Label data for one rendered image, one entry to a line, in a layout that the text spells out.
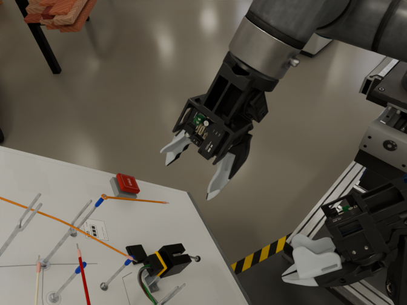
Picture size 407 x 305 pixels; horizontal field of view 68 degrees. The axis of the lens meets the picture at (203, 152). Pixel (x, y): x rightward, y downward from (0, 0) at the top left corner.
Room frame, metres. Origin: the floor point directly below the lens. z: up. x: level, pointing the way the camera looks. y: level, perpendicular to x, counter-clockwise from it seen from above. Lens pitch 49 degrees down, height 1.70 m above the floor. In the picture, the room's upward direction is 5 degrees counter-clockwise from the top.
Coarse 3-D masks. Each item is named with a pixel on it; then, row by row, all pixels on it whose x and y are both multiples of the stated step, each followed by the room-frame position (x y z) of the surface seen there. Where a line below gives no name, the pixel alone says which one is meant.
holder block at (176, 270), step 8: (160, 248) 0.23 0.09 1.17; (168, 248) 0.23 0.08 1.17; (176, 248) 0.24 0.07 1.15; (184, 248) 0.24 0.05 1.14; (168, 256) 0.21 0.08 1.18; (176, 256) 0.22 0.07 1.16; (184, 256) 0.22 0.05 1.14; (176, 264) 0.20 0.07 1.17; (184, 264) 0.21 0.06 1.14; (168, 272) 0.19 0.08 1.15; (176, 272) 0.20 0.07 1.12
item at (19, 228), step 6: (36, 198) 0.21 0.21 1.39; (30, 204) 0.21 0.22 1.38; (36, 210) 0.20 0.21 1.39; (24, 216) 0.20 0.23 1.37; (30, 216) 0.20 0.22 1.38; (18, 222) 0.20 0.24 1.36; (18, 228) 0.19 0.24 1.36; (24, 228) 0.19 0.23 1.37; (12, 234) 0.19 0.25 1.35; (12, 240) 0.19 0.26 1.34; (6, 246) 0.18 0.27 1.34; (0, 252) 0.18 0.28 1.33
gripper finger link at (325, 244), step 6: (300, 234) 0.19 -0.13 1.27; (294, 240) 0.19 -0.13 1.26; (300, 240) 0.19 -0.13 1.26; (306, 240) 0.18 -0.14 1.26; (312, 240) 0.18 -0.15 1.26; (318, 240) 0.18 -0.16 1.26; (324, 240) 0.18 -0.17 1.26; (330, 240) 0.18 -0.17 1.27; (294, 246) 0.18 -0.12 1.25; (306, 246) 0.18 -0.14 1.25; (312, 246) 0.18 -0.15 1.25; (318, 246) 0.17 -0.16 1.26; (324, 246) 0.17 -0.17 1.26; (330, 246) 0.17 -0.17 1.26; (318, 252) 0.17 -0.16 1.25; (324, 252) 0.17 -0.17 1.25; (336, 252) 0.16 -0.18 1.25; (294, 264) 0.16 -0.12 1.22; (288, 270) 0.16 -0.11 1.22; (294, 270) 0.15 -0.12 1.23; (282, 276) 0.15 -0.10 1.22
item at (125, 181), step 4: (116, 176) 0.45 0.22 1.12; (120, 176) 0.44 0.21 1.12; (124, 176) 0.45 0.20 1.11; (128, 176) 0.46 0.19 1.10; (120, 180) 0.43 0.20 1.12; (124, 180) 0.43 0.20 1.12; (128, 180) 0.44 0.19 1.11; (132, 180) 0.45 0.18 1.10; (120, 184) 0.42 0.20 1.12; (124, 184) 0.42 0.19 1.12; (128, 184) 0.43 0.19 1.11; (132, 184) 0.43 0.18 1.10; (136, 184) 0.44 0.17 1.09; (124, 188) 0.41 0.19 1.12; (128, 188) 0.41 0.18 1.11; (132, 188) 0.42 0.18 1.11; (136, 188) 0.42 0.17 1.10; (132, 192) 0.41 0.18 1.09; (136, 192) 0.42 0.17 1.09
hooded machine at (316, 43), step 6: (312, 36) 2.54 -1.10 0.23; (318, 36) 2.50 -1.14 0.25; (312, 42) 2.53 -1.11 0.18; (318, 42) 2.50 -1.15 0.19; (324, 42) 2.60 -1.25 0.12; (306, 48) 2.56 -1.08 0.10; (312, 48) 2.52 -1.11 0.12; (318, 48) 2.52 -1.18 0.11; (306, 54) 2.59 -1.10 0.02; (312, 54) 2.55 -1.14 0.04
